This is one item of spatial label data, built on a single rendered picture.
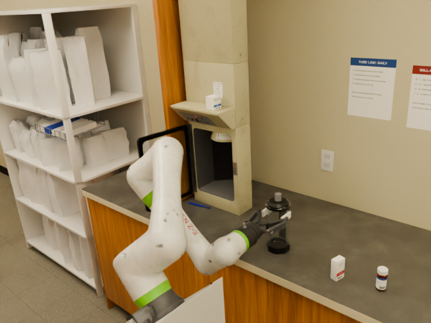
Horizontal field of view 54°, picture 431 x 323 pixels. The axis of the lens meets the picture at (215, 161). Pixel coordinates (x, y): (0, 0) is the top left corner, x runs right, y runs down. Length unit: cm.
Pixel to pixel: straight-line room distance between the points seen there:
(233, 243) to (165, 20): 113
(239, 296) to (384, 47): 129
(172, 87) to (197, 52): 24
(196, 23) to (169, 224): 107
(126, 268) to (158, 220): 19
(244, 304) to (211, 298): 68
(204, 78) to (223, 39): 23
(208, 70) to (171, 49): 24
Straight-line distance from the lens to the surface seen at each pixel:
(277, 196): 180
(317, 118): 226
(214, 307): 142
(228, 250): 156
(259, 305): 199
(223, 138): 212
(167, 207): 137
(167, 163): 151
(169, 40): 216
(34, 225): 413
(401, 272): 188
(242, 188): 216
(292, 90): 230
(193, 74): 212
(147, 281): 140
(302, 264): 185
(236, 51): 196
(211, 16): 200
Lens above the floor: 201
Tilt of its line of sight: 22 degrees down
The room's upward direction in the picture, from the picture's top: 4 degrees counter-clockwise
